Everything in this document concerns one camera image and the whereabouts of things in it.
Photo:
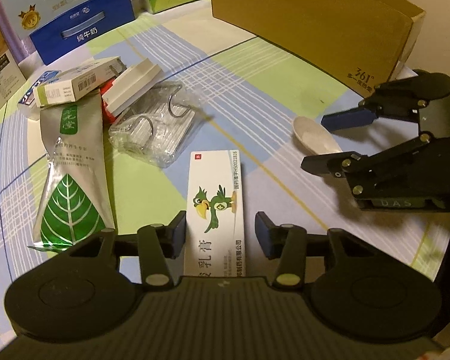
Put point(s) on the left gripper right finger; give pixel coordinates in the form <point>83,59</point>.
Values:
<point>287,243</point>

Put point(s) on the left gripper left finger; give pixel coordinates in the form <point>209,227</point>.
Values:
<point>155,244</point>

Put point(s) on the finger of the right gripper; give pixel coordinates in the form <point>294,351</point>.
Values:
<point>399,99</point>
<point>338,164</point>

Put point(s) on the white plastic spoon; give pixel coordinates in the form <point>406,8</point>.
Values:
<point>314,137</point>

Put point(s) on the white parrot ointment box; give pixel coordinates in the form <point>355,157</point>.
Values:
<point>215,226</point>

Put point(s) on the silver green leaf pouch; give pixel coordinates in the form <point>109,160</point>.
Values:
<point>75,201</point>

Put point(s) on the bagged metal hook rack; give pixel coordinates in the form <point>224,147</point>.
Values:
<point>160,124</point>

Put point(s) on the white wall plug adapter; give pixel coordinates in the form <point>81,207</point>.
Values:
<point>131,84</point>

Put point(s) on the white Mecobalamin tablet box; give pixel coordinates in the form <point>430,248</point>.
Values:
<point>74,84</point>

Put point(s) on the red candy wrapper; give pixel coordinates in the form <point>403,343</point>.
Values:
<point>108,118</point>

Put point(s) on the large open cardboard box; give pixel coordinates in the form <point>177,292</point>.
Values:
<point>360,43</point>

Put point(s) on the dark blue milk carton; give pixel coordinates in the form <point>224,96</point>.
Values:
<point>81,24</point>

